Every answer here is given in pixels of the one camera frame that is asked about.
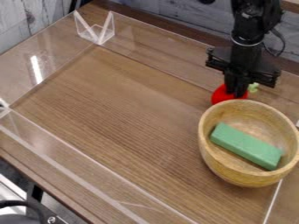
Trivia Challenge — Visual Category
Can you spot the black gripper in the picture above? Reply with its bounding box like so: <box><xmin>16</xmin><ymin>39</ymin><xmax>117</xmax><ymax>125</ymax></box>
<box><xmin>205</xmin><ymin>46</ymin><xmax>281</xmax><ymax>98</ymax></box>

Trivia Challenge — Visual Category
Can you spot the red toy fruit green stem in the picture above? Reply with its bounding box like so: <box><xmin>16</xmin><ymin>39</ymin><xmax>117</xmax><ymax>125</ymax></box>
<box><xmin>211</xmin><ymin>82</ymin><xmax>259</xmax><ymax>105</ymax></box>

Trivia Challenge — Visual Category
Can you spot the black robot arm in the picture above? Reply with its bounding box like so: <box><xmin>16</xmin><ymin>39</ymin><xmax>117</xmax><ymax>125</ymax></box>
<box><xmin>205</xmin><ymin>0</ymin><xmax>283</xmax><ymax>98</ymax></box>

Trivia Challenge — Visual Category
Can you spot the wooden bowl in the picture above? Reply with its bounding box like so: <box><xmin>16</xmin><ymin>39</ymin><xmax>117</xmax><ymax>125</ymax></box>
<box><xmin>197</xmin><ymin>100</ymin><xmax>299</xmax><ymax>188</ymax></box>

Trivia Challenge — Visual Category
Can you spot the green rectangular block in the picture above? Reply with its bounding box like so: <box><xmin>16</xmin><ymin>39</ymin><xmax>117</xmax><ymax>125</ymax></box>
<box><xmin>209</xmin><ymin>122</ymin><xmax>283</xmax><ymax>171</ymax></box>

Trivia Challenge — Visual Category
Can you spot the clear acrylic corner bracket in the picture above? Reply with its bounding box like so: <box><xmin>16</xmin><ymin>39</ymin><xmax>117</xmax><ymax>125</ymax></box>
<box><xmin>73</xmin><ymin>10</ymin><xmax>114</xmax><ymax>46</ymax></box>

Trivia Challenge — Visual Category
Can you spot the clear acrylic tray wall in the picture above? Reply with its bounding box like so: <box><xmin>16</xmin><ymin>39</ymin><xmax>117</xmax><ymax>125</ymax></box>
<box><xmin>0</xmin><ymin>101</ymin><xmax>197</xmax><ymax>224</ymax></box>

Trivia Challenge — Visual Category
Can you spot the black cable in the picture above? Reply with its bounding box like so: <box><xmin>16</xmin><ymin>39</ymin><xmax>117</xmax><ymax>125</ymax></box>
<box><xmin>0</xmin><ymin>199</ymin><xmax>45</xmax><ymax>224</ymax></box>

